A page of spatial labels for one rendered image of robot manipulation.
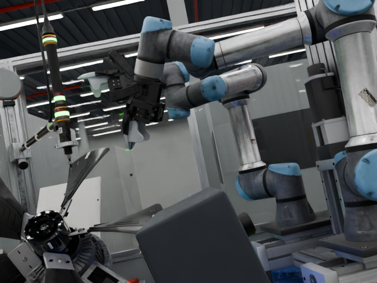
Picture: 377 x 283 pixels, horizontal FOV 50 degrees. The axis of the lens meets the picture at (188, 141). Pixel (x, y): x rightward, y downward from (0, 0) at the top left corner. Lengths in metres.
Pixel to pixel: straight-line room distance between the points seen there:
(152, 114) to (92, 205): 0.67
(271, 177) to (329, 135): 0.32
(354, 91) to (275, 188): 0.67
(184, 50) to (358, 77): 0.41
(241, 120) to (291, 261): 0.57
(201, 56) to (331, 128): 0.56
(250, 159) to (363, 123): 0.72
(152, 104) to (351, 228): 0.61
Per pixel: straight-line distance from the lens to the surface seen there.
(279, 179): 1.56
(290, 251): 1.55
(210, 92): 1.24
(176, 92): 1.32
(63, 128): 1.32
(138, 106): 1.07
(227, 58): 1.14
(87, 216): 1.63
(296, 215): 1.55
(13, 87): 2.07
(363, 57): 1.02
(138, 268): 2.03
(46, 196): 1.77
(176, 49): 1.02
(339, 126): 1.39
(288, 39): 1.15
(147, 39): 1.05
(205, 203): 0.44
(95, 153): 1.46
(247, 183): 1.62
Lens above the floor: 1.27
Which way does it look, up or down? 6 degrees up
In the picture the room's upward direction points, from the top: 11 degrees counter-clockwise
